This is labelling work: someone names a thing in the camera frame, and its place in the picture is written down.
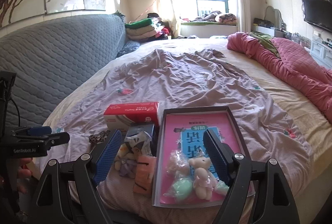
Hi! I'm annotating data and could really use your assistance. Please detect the leopard print scrunchie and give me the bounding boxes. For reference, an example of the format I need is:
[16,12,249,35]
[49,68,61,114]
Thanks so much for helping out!
[89,130,110,145]

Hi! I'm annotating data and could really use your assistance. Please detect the pink dress teddy bear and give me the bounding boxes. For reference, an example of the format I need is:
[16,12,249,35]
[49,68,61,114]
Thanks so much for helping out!
[188,156,217,200]

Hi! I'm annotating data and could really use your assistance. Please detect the green cloth on quilt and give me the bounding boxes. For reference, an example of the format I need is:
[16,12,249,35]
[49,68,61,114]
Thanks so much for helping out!
[249,32,280,58]

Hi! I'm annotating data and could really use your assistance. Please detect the black cable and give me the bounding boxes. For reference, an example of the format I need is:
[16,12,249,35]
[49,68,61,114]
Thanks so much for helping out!
[10,97,22,127]

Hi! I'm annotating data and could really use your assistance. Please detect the dark shallow box tray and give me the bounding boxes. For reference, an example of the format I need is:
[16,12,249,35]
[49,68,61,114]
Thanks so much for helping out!
[151,105,256,208]

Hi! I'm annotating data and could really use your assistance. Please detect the pink children's book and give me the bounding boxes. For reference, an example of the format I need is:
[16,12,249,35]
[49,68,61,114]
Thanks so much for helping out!
[159,111,254,205]

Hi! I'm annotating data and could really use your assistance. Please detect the pale green soft item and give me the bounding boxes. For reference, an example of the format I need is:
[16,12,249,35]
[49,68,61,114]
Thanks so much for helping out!
[214,180,229,196]

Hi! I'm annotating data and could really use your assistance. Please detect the black wall television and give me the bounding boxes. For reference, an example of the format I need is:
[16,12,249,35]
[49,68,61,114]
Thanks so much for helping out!
[302,0,332,33]

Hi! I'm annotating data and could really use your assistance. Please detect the dark blue small box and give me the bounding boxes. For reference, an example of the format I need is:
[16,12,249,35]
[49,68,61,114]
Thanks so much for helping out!
[126,123,157,157]

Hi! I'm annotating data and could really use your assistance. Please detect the red white tissue box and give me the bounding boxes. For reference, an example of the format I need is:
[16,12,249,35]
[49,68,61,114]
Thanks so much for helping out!
[104,102,159,132]

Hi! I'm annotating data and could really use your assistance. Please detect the grey quilted headboard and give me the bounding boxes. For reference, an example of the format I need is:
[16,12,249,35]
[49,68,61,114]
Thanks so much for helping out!
[0,13,126,129]

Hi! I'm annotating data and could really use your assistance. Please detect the white drawer cabinet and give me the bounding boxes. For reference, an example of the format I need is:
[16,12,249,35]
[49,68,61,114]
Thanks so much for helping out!
[310,40,332,69]

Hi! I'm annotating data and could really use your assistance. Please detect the folded clothes pile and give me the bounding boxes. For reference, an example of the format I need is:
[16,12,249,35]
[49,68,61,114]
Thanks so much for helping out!
[125,13,172,42]

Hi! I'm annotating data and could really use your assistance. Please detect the purple dress teddy bear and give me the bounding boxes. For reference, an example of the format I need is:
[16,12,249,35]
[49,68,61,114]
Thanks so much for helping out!
[114,144,137,179]

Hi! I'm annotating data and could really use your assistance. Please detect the pink round plush ball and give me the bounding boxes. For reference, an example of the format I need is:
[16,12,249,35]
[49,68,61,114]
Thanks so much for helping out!
[166,150,190,175]

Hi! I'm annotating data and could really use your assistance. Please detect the mauve bed sheet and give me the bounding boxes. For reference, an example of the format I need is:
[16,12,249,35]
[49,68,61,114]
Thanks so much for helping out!
[41,47,315,219]

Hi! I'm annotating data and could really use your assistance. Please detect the white vanity mirror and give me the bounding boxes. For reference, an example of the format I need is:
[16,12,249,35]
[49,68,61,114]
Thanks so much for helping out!
[265,6,285,30]

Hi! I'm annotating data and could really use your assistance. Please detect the clothes on window seat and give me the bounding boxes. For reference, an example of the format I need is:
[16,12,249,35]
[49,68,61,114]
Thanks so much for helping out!
[193,11,237,26]

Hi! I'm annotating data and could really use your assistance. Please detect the beige round mattress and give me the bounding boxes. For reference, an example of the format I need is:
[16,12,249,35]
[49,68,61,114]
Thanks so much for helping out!
[44,37,332,188]

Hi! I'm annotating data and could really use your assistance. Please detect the green round plush ball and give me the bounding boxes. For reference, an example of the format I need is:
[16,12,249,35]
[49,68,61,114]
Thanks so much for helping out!
[170,177,193,202]

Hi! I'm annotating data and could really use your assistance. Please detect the black white striped packet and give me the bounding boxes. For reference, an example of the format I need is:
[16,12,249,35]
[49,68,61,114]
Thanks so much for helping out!
[124,131,152,158]

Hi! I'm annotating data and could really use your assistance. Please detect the operator hand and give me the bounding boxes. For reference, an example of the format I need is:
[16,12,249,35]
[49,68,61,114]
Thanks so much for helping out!
[17,158,33,194]

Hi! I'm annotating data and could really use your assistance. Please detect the pink quilt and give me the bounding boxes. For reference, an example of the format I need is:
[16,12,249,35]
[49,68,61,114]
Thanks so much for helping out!
[227,32,331,122]

